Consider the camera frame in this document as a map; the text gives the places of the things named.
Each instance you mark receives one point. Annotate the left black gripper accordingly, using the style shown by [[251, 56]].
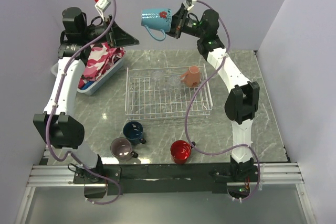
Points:
[[116, 36]]

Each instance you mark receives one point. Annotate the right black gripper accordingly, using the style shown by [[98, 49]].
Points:
[[178, 21]]

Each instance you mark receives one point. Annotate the light blue floral mug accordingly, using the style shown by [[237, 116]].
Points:
[[159, 19]]

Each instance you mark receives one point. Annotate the salmon pink mug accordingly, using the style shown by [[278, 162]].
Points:
[[191, 78]]

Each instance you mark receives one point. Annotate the clear glass tumbler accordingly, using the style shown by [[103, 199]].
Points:
[[174, 83], [157, 79]]

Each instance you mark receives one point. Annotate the white wire dish rack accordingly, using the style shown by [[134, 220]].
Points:
[[142, 102]]

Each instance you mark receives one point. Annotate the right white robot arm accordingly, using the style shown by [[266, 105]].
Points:
[[243, 95]]

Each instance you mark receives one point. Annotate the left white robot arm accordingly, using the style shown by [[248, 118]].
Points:
[[63, 134]]

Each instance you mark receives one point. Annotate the pink camouflage cloth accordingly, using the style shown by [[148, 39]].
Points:
[[101, 59]]

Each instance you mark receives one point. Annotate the white plastic basket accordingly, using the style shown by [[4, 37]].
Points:
[[102, 79]]

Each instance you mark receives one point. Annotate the dark blue mug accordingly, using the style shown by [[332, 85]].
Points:
[[133, 132]]

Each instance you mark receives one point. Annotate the purple grey mug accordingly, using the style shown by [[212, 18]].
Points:
[[122, 149]]

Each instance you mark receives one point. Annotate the red mug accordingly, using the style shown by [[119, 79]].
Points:
[[180, 151]]

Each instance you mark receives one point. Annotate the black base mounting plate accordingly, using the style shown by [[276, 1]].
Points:
[[173, 178]]

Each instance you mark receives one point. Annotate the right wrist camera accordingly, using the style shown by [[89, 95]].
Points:
[[189, 4]]

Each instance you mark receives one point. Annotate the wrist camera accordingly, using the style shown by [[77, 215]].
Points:
[[189, 4], [101, 6]]

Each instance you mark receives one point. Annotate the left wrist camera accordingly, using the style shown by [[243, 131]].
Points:
[[101, 6]]

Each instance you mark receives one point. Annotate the aluminium frame rail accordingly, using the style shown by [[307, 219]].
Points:
[[61, 176]]

